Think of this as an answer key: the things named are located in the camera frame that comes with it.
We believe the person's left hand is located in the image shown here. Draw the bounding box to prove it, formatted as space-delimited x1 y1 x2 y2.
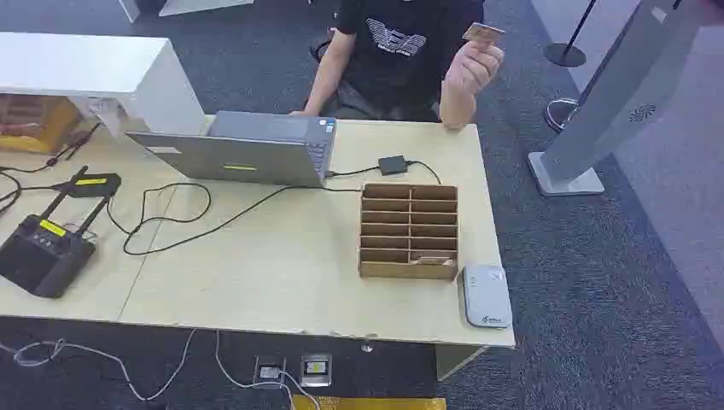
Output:
445 39 505 97

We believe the person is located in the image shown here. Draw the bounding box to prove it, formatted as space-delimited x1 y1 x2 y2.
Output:
288 0 507 132

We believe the black stanchion with round base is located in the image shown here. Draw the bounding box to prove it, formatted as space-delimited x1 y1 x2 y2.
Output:
542 0 598 69

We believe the chrome stanchion base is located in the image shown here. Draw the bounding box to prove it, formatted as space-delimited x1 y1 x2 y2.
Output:
543 97 581 135

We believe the black power adapter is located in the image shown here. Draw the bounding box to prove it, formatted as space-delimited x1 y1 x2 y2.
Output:
377 155 409 177

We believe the grey kiosk stand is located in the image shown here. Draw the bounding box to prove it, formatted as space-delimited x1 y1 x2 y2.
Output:
526 0 709 198

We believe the wooden card box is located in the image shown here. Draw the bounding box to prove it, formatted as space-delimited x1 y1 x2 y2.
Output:
357 181 460 283

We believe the white card reader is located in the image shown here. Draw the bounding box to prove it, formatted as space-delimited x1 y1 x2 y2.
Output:
461 263 515 331

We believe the grey laptop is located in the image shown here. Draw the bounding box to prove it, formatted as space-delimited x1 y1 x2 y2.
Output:
125 109 338 190

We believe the desk leg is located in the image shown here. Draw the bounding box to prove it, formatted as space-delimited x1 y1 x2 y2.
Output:
435 343 488 382

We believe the white furniture piece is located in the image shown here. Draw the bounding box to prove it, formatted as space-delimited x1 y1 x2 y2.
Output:
117 0 256 24

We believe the floor socket with silver lid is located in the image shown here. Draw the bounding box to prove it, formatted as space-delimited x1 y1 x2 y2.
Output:
298 353 334 390

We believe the yellow floor mat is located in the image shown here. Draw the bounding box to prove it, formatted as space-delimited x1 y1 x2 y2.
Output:
290 394 447 410

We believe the white cabinet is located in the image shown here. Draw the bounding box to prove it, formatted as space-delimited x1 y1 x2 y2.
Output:
0 31 207 138

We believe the floor socket with plug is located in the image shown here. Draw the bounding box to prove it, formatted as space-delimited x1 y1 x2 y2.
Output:
253 355 288 390

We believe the black device with yellow label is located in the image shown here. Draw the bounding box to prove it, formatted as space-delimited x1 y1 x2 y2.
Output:
52 172 123 200

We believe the yellow wooden crate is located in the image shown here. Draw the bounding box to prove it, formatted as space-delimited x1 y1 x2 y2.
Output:
0 92 84 155

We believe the black remote controller with antennas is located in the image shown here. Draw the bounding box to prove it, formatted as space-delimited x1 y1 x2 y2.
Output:
0 165 112 301

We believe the short black adapter cable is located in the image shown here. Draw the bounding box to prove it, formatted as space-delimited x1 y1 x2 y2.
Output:
324 164 381 180

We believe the long black power cable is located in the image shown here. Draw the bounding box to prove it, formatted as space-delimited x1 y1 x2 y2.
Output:
105 160 443 257

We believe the white floor cable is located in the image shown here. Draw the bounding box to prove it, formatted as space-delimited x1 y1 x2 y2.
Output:
0 327 199 403
213 329 322 410

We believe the thin black cable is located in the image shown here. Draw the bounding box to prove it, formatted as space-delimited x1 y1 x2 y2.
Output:
0 120 103 217

